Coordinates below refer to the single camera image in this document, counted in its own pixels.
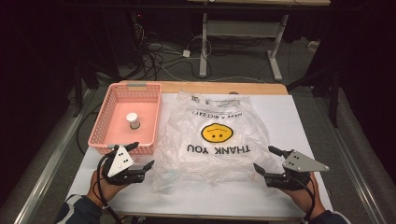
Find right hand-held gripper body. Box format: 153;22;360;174
262;148;331;191

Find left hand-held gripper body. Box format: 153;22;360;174
101;144;148;187

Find pink perforated plastic basket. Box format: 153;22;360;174
87;81;163;157

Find clear plastic bag yellow face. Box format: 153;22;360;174
152;90;283;193

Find person's left hand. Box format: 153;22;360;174
86;169;132;209

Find person's right hand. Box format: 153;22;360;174
280;174;326;219

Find dark metal stand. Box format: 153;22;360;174
286;66;341;129
72;59;85;119

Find left hand-held gripper black cable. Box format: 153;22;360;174
95;150;124;224

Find hand-held gripper black cable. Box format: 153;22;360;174
95;150;124;224
292;175;318;224

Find right hand-held gripper black cable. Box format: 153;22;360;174
292;175;318;224

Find grey metal frame rail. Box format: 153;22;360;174
12;88;96;224
320;99;396;224

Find tangle of floor cables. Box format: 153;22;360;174
129;22;216;82

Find white metal desk frame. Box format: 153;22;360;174
186;0;332;82

